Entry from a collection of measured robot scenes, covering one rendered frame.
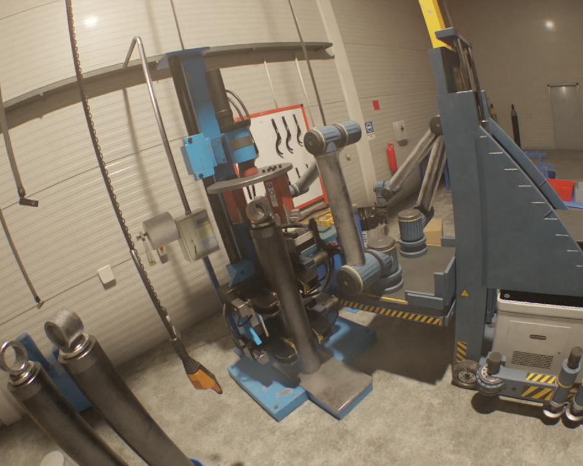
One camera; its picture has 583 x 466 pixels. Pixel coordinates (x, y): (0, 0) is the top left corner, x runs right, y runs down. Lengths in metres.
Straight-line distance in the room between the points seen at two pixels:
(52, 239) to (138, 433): 2.63
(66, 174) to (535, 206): 4.08
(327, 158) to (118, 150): 2.66
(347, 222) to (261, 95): 3.15
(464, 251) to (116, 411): 2.05
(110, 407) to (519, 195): 2.24
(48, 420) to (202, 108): 2.16
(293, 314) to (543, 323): 1.71
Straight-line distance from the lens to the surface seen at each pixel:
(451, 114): 1.74
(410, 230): 2.49
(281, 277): 2.09
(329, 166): 1.72
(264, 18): 5.19
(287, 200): 1.88
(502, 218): 1.83
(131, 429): 1.63
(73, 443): 1.68
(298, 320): 2.29
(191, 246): 2.71
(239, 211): 2.09
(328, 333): 2.52
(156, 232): 2.58
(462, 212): 1.86
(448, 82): 1.81
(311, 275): 2.23
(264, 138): 4.42
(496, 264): 1.96
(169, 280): 3.97
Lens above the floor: 2.02
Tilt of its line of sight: 18 degrees down
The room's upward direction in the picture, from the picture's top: 16 degrees counter-clockwise
